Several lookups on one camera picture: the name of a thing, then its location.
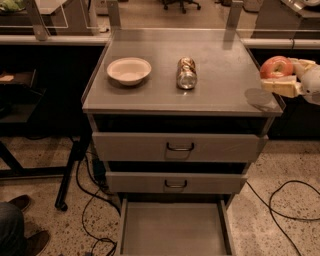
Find red apple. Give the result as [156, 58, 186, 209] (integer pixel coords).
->
[260, 56, 293, 79]

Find middle grey drawer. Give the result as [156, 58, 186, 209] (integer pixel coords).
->
[106, 172, 246, 194]

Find brown shoe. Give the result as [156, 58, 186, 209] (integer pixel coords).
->
[9, 194, 31, 211]
[24, 230, 50, 256]

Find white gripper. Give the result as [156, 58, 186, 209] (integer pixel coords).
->
[261, 58, 320, 105]

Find black floor cable right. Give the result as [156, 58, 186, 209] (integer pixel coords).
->
[245, 179, 320, 256]

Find white bowl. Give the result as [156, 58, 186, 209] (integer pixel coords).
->
[106, 57, 152, 86]

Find person leg in jeans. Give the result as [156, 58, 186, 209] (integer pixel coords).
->
[0, 202, 26, 256]

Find bottom grey drawer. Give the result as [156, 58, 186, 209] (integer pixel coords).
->
[115, 199, 236, 256]

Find top grey drawer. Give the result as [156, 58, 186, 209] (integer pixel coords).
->
[92, 132, 268, 163]

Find brown shoe lower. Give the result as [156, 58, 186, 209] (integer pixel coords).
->
[24, 230, 50, 256]

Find grey drawer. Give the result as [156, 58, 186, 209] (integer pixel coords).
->
[115, 199, 236, 256]
[92, 132, 268, 163]
[106, 172, 246, 194]

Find grey drawer cabinet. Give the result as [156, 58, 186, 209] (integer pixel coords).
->
[83, 29, 282, 200]

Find black table frame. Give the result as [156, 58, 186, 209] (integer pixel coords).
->
[0, 69, 91, 211]

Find brown shoe upper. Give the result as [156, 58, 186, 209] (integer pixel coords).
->
[9, 194, 31, 211]

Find crushed soda can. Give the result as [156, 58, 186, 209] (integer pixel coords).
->
[176, 57, 197, 90]

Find black office chair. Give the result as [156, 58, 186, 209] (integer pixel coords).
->
[161, 0, 201, 14]

